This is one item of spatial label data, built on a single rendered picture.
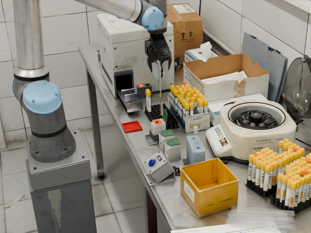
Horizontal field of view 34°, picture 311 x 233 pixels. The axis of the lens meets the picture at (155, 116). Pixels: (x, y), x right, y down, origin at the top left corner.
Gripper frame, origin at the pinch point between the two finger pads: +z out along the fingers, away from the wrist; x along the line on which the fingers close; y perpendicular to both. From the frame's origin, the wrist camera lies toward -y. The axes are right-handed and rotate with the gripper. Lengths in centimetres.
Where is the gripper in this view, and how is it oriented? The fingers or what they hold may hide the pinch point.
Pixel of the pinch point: (160, 79)
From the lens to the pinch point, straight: 190.9
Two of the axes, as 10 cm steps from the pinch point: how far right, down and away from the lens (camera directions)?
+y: -3.0, -4.5, 8.4
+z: 0.3, 8.8, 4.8
